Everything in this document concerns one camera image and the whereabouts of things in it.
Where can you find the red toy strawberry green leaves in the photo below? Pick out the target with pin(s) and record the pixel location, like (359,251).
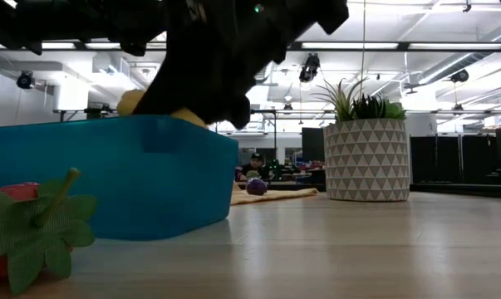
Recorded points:
(26,232)

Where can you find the light green leafy plant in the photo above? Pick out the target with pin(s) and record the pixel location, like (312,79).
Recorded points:
(395,112)

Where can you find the teal plastic tub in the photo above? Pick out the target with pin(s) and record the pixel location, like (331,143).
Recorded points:
(109,187)

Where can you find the white grey triangle planter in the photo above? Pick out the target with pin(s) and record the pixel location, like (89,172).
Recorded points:
(366,158)

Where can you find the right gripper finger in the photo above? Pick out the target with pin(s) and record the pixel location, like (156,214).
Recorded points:
(235,104)
(183,91)

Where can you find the black standing panel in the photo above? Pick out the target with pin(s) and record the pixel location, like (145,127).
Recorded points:
(313,145)

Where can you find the purple toy ball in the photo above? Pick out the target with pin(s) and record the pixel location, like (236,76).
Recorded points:
(256,187)

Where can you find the black background rig frame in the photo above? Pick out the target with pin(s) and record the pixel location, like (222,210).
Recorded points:
(266,111)

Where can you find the black ceiling fixture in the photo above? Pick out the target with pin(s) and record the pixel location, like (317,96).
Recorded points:
(460,76)
(309,68)
(25,80)

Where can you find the person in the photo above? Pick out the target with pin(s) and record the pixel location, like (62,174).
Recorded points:
(256,160)

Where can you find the yellow cloth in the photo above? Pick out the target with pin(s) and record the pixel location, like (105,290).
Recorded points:
(275,196)

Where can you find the spiky green grass plant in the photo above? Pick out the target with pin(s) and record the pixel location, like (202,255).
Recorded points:
(341,104)

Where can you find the dark green succulent plant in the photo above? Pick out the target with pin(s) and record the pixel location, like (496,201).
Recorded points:
(368,109)

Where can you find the black partition wall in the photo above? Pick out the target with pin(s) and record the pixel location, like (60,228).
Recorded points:
(437,158)

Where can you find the black table edge rail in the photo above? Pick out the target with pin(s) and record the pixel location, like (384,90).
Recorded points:
(462,189)

